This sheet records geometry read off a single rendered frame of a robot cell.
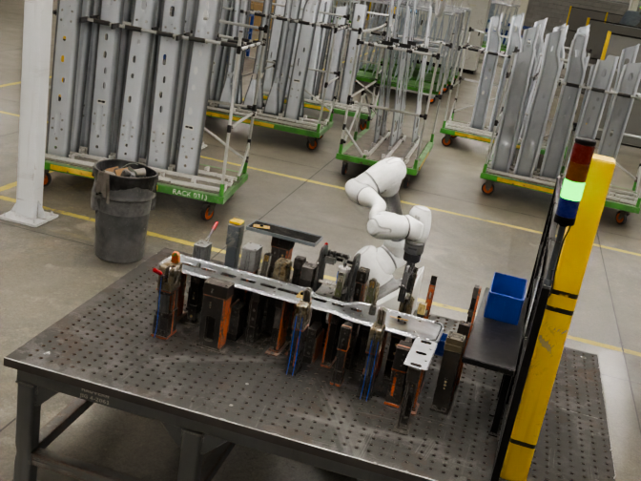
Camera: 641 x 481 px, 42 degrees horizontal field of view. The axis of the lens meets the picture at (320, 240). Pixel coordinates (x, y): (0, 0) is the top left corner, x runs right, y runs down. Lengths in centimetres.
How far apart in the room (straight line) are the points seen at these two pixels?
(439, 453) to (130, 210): 368
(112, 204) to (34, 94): 121
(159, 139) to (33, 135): 143
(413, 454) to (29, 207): 475
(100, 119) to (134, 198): 204
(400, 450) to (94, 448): 170
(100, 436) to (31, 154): 330
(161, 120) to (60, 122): 93
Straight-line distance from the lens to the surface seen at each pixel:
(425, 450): 349
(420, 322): 386
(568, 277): 310
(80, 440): 452
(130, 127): 823
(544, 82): 1055
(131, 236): 656
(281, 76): 1169
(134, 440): 453
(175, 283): 391
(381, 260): 452
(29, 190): 735
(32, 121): 719
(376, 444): 345
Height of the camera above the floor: 251
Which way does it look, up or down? 19 degrees down
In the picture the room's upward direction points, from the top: 10 degrees clockwise
